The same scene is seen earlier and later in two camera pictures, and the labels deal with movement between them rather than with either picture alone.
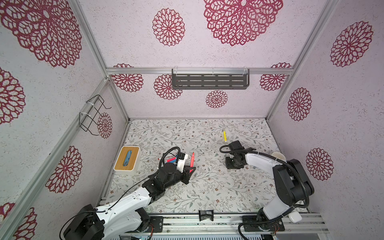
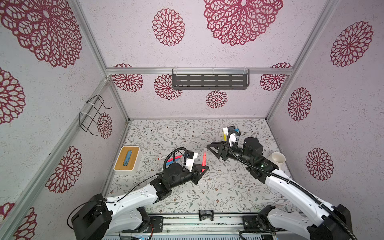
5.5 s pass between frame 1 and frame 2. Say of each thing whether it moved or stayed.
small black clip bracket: stayed
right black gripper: moved
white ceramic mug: stayed
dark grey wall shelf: stayed
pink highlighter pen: moved
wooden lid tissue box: stayed
